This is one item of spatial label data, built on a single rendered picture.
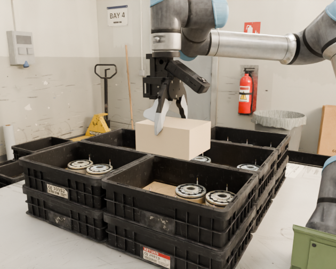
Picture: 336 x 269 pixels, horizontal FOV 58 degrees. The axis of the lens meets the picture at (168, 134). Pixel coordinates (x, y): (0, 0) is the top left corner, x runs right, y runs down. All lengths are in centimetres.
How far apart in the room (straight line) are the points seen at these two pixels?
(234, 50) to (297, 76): 298
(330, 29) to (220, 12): 31
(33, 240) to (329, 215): 90
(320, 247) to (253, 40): 59
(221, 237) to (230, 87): 342
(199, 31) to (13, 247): 86
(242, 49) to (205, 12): 21
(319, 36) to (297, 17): 295
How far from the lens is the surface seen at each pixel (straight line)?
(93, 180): 95
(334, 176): 94
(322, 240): 89
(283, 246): 110
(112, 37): 517
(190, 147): 72
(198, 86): 73
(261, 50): 98
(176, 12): 77
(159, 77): 77
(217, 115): 422
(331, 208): 92
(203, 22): 80
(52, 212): 117
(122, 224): 94
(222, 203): 95
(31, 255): 108
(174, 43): 76
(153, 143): 77
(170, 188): 110
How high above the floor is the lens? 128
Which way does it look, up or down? 14 degrees down
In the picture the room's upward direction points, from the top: straight up
